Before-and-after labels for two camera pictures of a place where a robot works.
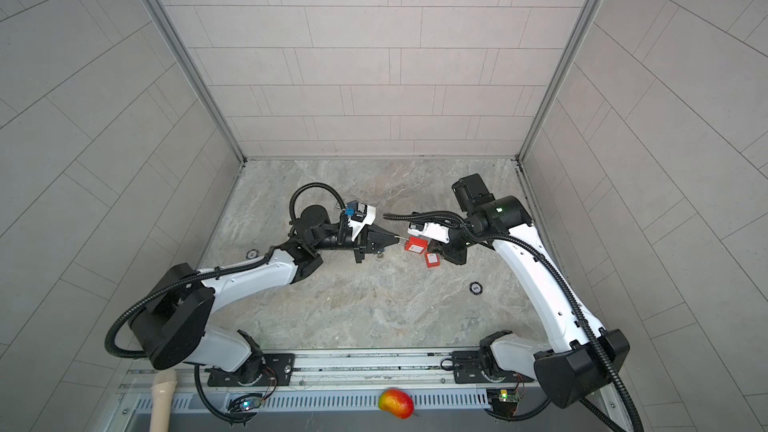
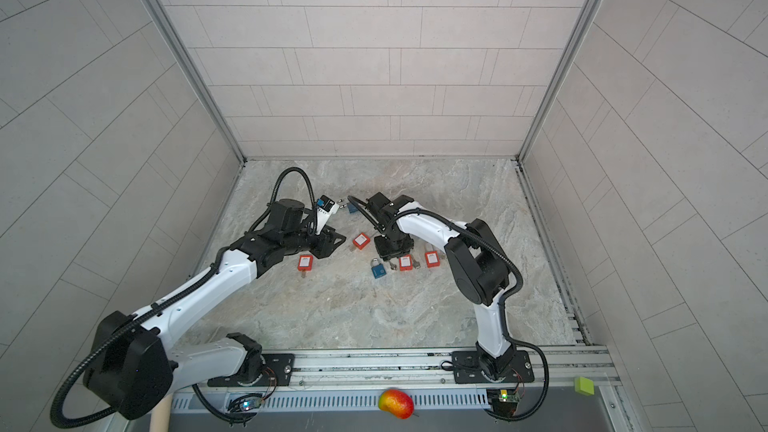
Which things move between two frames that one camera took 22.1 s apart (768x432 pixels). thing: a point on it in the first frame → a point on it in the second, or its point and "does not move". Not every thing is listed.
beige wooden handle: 163,390 does not move
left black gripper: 360,244 → 324,240
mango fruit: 396,402 does not move
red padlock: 432,260 does not move
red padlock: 415,244 → 405,262
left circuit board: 245,403 does not move
